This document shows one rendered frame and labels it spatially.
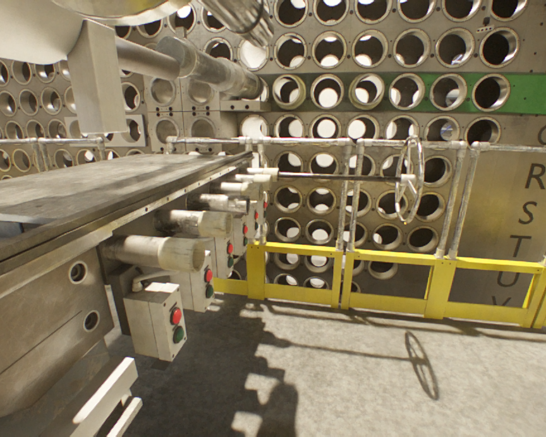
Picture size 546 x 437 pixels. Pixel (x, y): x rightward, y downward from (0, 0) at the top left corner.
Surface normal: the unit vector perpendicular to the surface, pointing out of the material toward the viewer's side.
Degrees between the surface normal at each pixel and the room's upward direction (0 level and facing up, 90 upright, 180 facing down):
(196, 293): 90
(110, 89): 90
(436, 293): 90
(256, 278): 90
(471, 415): 0
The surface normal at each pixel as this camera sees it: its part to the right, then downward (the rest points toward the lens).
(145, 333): -0.19, 0.32
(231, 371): 0.00, -0.95
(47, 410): 0.98, 0.07
